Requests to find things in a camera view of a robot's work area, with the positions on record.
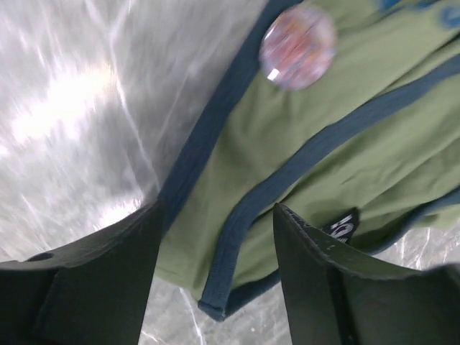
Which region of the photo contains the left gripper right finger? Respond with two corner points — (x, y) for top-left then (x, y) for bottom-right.
(273, 204), (459, 345)

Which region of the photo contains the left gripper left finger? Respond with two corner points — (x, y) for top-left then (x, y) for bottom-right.
(1, 203), (164, 344)

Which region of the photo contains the olive green t-shirt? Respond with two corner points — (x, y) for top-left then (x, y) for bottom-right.
(155, 1), (459, 321)

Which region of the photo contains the round brooch pin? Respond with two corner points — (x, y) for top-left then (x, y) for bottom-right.
(259, 3), (337, 90)

